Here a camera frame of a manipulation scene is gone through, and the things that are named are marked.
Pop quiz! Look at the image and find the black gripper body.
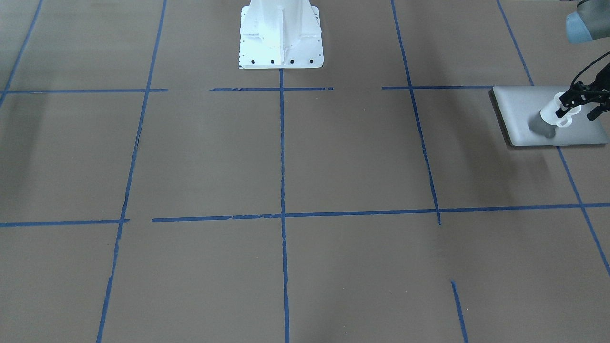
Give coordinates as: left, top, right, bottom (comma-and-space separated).
571, 63, 610, 107

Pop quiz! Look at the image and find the white ceramic mug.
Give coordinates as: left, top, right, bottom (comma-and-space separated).
540, 92, 582, 128

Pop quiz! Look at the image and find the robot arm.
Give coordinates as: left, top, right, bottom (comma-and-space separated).
555, 0, 610, 121

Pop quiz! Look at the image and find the grey closed laptop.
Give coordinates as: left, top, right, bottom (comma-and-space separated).
491, 85, 609, 146

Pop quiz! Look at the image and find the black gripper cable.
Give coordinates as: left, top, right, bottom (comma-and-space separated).
569, 51, 610, 93

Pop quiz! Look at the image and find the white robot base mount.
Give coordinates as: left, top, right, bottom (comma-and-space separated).
238, 0, 324, 69

